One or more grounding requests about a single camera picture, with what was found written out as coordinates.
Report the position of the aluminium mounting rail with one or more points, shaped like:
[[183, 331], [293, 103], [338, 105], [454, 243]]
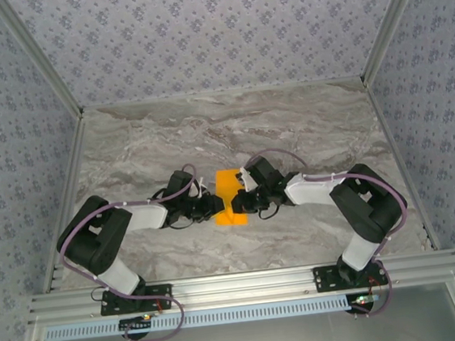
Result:
[[244, 287]]

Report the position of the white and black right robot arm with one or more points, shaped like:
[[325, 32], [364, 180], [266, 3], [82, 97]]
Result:
[[356, 254]]

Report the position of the aluminium table side rail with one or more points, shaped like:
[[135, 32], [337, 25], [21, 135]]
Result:
[[69, 195], [398, 160]]

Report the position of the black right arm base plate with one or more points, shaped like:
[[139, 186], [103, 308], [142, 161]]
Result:
[[325, 283]]

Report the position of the aluminium frame post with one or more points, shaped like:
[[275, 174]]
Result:
[[390, 19], [41, 55]]

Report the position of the small black controller board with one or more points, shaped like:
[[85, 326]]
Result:
[[363, 299], [133, 323]]

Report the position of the thin aluminium table edge rail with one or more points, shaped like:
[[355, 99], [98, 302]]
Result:
[[223, 93]]

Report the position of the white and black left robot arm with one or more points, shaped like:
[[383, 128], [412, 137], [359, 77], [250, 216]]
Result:
[[120, 277]]

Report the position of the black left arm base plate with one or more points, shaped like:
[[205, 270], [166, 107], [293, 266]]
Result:
[[111, 307]]

